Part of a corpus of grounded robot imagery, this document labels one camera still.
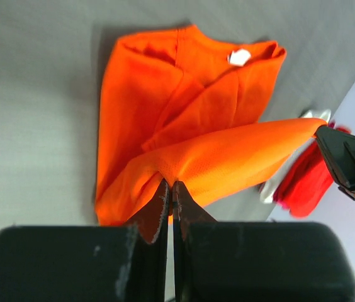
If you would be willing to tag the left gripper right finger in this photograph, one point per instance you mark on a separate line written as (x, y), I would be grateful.
(255, 261)

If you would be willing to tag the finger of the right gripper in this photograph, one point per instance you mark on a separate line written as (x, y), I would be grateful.
(338, 151)

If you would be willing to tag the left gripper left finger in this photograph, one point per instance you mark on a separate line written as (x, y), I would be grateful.
(88, 263)

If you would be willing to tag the orange t shirt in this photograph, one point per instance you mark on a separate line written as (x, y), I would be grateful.
(177, 105)

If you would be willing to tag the folded red t shirt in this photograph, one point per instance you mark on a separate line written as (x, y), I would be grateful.
(308, 179)

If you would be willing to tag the folded white t shirt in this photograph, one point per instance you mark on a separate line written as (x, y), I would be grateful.
(268, 188)

